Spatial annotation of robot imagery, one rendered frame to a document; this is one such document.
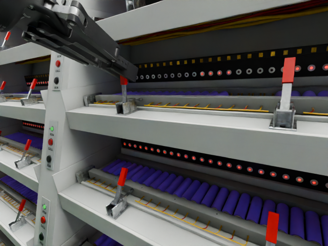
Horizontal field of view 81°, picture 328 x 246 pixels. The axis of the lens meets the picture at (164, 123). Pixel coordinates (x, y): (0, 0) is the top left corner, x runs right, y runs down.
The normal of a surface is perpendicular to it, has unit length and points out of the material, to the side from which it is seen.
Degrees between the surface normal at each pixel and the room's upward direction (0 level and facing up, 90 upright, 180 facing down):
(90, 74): 90
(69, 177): 90
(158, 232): 20
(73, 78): 90
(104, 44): 92
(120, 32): 110
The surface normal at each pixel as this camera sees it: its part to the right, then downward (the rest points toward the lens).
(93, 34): 0.92, 0.12
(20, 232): -0.10, -0.95
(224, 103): -0.54, 0.30
